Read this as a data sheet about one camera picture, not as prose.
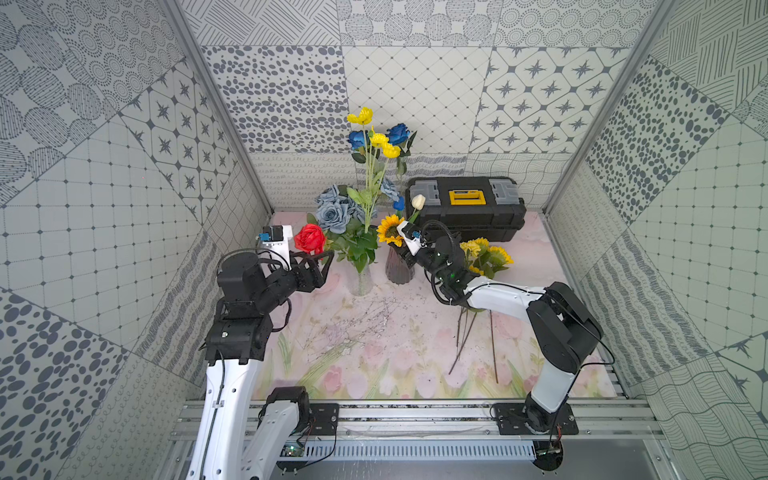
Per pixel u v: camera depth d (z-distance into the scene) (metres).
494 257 1.01
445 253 0.66
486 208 0.99
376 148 0.71
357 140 0.77
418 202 0.86
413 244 0.73
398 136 0.78
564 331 0.48
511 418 0.73
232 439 0.39
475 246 0.98
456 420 0.76
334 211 0.71
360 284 0.93
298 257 0.64
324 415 0.75
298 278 0.57
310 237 0.63
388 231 0.79
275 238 0.55
